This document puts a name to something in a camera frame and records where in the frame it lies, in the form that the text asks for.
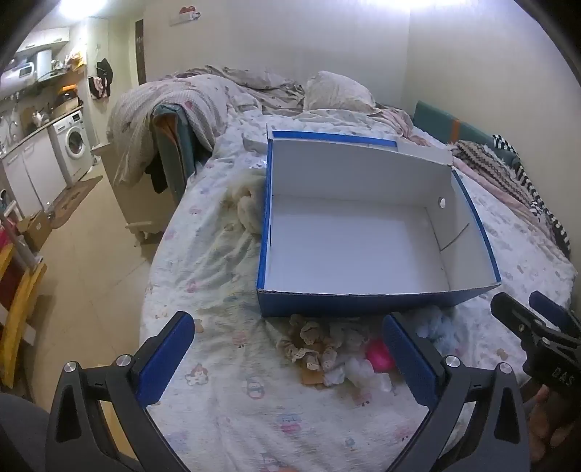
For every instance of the person's right hand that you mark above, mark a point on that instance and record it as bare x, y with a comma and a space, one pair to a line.
550, 421

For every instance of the pink round toy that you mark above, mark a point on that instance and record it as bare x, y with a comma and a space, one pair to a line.
379, 357

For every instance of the white water heater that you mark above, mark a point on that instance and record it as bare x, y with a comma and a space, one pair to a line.
43, 64

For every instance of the white kitchen cabinet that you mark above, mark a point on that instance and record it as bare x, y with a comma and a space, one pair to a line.
34, 175

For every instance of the white washing machine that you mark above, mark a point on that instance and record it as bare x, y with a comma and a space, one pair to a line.
70, 143

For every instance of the beige lace scrunchie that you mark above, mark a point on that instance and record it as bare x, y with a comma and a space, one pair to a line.
322, 346

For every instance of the brown door mat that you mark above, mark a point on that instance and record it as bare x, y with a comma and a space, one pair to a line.
69, 200

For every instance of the white pillow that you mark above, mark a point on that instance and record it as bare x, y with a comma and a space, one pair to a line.
327, 90

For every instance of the blue white cardboard box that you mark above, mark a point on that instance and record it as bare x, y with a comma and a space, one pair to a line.
358, 226

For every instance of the light blue fluffy scrunchie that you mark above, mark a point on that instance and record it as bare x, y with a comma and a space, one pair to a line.
430, 323

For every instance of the brown knitted blanket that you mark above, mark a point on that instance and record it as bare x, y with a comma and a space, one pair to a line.
487, 164

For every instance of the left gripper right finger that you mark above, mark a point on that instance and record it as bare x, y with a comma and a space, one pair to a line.
475, 420

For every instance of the teal sofa headboard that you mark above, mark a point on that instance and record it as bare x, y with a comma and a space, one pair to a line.
448, 129

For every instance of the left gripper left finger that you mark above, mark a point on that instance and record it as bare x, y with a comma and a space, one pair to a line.
99, 419

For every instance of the black white striped cloth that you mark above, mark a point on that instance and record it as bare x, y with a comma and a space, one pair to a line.
531, 186

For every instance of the beige bedside cabinet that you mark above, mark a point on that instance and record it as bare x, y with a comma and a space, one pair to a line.
145, 211

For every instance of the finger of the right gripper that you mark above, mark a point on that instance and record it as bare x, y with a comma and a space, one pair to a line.
529, 328
556, 314

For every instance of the orange cardboard tube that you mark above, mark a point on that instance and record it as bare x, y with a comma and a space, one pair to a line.
311, 374

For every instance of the cardboard box on floor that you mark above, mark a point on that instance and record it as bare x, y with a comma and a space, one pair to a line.
35, 230

